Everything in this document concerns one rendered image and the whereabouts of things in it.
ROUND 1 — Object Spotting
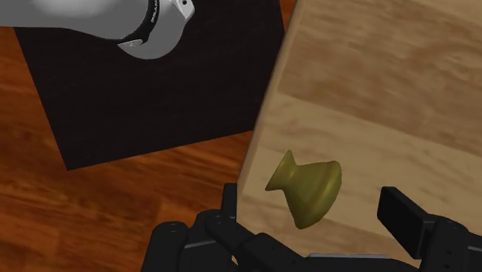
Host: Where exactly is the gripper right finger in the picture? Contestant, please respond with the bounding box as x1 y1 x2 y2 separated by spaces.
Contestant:
376 186 482 272

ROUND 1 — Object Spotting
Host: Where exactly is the olive green vase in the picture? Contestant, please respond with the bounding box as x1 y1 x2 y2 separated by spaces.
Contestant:
264 149 343 230

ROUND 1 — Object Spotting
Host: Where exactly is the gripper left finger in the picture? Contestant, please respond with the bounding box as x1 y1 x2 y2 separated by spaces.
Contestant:
140 182 306 272

